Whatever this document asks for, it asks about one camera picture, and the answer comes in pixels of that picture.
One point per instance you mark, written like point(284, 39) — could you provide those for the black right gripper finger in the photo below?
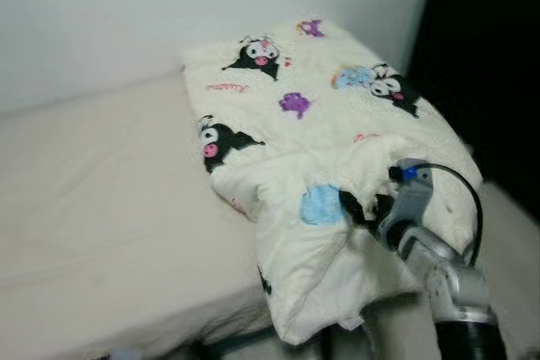
point(351, 206)

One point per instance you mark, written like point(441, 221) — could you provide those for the cream cartoon print quilt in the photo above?
point(321, 73)

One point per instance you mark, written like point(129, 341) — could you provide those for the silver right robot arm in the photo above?
point(460, 288)

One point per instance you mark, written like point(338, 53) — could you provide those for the grey robot leg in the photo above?
point(350, 347)

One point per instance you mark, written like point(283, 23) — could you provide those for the dark wardrobe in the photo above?
point(489, 56)

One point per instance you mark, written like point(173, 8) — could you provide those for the mattress with cream sheet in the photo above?
point(101, 208)

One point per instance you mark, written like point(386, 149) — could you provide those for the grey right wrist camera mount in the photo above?
point(413, 204)

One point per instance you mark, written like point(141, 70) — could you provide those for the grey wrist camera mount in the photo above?
point(125, 354)
point(413, 204)

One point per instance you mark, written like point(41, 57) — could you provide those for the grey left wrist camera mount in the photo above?
point(125, 354)

